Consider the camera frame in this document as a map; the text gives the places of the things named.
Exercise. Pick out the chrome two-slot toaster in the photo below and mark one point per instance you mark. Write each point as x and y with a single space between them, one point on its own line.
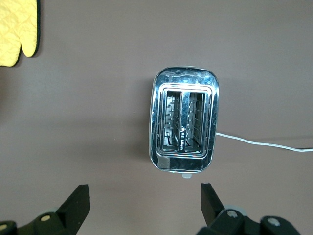
185 164

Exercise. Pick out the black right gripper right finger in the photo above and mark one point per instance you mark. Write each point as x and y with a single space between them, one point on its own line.
212 210

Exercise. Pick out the yellow quilted oven mitt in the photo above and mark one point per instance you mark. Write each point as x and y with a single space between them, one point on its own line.
17 27

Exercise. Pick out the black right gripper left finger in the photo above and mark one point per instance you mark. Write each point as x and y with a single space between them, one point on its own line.
73 210

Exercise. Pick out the brown table cloth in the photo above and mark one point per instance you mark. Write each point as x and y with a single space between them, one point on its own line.
97 110

